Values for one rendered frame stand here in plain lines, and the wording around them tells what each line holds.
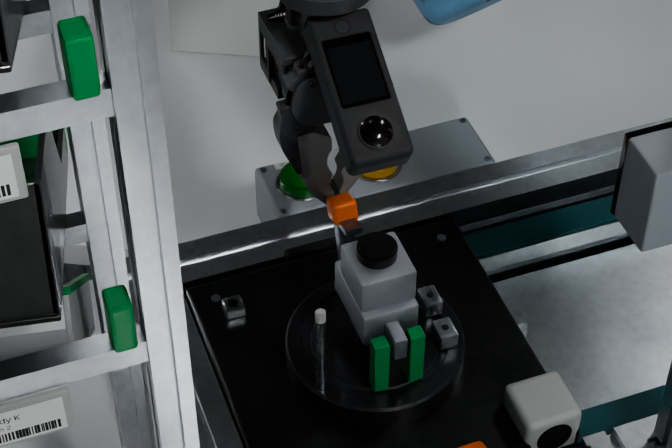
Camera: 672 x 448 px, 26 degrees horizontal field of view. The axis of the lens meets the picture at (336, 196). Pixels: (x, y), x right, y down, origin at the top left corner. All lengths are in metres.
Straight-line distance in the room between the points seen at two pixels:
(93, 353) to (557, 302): 0.63
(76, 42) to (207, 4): 0.98
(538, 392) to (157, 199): 0.53
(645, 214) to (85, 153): 0.35
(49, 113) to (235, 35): 0.99
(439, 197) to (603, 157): 0.16
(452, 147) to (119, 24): 0.79
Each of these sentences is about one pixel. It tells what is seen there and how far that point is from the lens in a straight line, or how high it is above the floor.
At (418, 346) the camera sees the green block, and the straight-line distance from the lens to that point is 1.08.
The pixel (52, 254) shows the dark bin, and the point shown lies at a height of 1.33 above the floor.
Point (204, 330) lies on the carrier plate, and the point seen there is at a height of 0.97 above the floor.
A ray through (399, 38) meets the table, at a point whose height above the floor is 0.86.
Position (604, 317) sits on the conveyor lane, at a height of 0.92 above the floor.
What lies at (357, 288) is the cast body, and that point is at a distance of 1.06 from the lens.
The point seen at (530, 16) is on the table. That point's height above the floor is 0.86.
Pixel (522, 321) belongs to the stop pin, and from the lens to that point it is 1.19.
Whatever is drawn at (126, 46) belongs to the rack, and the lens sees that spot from 0.60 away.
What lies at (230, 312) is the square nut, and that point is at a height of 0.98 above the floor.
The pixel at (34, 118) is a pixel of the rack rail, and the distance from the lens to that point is 0.61.
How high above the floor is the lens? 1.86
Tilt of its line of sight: 44 degrees down
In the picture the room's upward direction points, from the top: straight up
